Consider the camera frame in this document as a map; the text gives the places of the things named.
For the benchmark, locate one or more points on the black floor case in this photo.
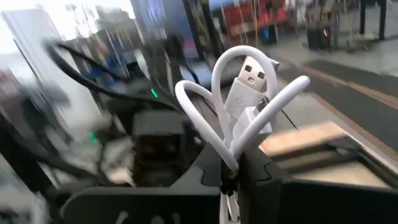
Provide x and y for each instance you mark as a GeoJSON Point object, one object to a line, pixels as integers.
{"type": "Point", "coordinates": [317, 38]}

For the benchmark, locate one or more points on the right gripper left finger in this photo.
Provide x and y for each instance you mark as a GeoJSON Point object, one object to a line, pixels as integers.
{"type": "Point", "coordinates": [149, 205]}

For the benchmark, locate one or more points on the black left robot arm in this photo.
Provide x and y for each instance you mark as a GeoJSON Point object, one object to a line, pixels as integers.
{"type": "Point", "coordinates": [164, 71]}

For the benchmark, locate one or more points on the black metal table frame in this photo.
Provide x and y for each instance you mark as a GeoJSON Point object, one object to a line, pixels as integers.
{"type": "Point", "coordinates": [320, 158]}

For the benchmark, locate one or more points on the black hazard-striped floor mat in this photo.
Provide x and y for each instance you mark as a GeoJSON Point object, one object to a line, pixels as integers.
{"type": "Point", "coordinates": [373, 121]}
{"type": "Point", "coordinates": [367, 73]}

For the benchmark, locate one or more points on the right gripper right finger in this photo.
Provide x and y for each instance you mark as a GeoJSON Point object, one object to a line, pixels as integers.
{"type": "Point", "coordinates": [311, 205]}

